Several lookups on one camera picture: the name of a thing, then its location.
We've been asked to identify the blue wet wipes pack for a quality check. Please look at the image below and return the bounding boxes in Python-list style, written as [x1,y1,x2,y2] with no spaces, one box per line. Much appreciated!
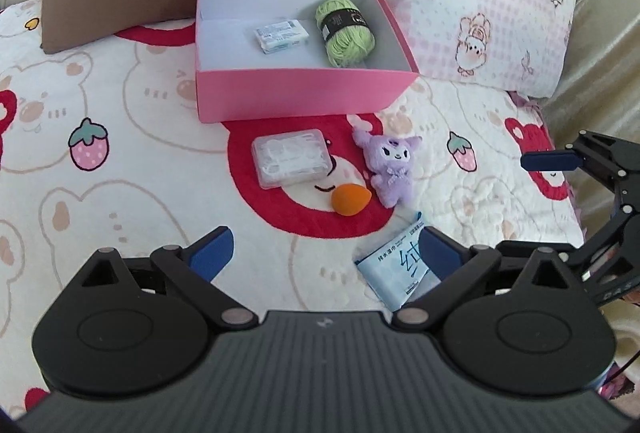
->
[355,212,440,312]

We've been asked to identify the purple plush toy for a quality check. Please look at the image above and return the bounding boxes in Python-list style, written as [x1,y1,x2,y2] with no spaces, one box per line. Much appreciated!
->
[352,129,422,209]

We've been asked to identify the orange makeup sponge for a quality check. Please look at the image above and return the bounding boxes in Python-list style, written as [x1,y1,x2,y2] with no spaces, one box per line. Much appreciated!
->
[331,183,372,216]

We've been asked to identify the clear plastic floss pick box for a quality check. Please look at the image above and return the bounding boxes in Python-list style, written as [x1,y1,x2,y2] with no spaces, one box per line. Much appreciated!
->
[252,129,332,190]

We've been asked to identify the white bear print blanket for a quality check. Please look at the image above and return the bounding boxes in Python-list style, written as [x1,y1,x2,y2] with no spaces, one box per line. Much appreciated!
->
[1,0,582,417]

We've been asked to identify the pink checked pillow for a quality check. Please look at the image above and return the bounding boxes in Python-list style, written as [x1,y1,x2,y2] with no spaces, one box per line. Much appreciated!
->
[387,0,576,97]

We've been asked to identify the pink cardboard box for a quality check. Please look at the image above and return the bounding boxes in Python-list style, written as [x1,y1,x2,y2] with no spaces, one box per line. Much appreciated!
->
[195,0,419,123]

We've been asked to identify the green yarn ball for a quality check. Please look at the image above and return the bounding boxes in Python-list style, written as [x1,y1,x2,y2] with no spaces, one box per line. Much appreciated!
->
[314,0,375,68]

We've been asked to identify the small blue white packet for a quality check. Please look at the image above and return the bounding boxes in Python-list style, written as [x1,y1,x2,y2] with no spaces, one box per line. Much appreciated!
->
[254,19,309,54]

